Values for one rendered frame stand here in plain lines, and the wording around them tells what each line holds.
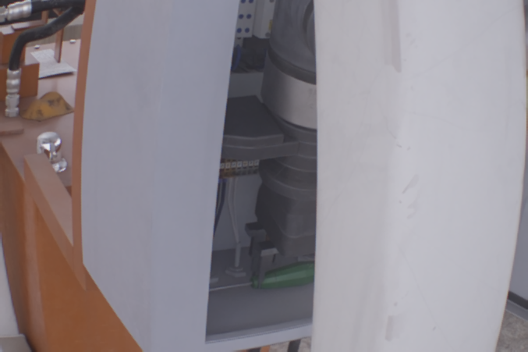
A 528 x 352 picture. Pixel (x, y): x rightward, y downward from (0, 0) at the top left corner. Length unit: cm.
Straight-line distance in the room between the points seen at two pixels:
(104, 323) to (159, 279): 65
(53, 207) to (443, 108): 84
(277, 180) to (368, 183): 50
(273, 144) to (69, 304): 67
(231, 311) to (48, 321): 52
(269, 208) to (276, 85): 14
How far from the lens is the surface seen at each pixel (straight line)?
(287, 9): 68
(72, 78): 169
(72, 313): 134
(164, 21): 65
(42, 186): 111
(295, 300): 91
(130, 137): 72
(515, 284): 96
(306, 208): 78
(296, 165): 75
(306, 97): 70
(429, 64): 25
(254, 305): 89
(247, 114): 74
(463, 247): 28
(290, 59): 69
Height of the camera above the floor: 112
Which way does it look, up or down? 22 degrees down
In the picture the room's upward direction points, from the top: 7 degrees clockwise
